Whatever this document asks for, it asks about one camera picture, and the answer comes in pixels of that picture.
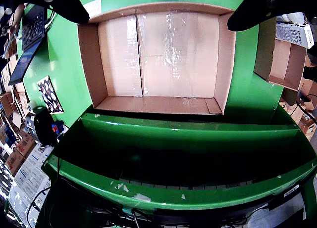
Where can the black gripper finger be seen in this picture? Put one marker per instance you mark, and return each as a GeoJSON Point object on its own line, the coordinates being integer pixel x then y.
{"type": "Point", "coordinates": [260, 8]}
{"type": "Point", "coordinates": [62, 3]}

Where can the brown cardboard box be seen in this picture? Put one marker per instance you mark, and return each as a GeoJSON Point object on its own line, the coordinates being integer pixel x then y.
{"type": "Point", "coordinates": [284, 64]}

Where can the shallow cardboard tray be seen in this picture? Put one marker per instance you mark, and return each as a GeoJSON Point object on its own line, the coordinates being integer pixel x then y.
{"type": "Point", "coordinates": [161, 59]}

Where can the stacked cardboard boxes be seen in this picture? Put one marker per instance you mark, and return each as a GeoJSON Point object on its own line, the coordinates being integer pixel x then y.
{"type": "Point", "coordinates": [17, 129]}

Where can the white scribbled paper sticker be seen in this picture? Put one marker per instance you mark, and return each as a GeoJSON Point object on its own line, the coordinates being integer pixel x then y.
{"type": "Point", "coordinates": [92, 6]}

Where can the black keyboard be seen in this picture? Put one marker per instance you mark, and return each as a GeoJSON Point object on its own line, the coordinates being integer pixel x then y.
{"type": "Point", "coordinates": [32, 30]}

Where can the cow print carton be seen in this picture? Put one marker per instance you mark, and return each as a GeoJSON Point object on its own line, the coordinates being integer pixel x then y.
{"type": "Point", "coordinates": [294, 35]}

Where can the black white patterned card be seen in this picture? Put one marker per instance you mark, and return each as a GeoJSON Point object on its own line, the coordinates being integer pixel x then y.
{"type": "Point", "coordinates": [49, 94]}

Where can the black handheld barcode scanner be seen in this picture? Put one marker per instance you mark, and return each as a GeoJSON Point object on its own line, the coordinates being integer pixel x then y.
{"type": "Point", "coordinates": [43, 125]}

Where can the red and blue object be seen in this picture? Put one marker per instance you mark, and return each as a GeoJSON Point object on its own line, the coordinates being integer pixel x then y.
{"type": "Point", "coordinates": [55, 127]}

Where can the white printed paper sheet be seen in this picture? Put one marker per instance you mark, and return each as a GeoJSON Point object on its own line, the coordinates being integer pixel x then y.
{"type": "Point", "coordinates": [27, 183]}

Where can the black power adapter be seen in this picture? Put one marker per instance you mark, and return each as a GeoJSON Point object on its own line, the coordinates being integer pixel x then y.
{"type": "Point", "coordinates": [287, 196]}

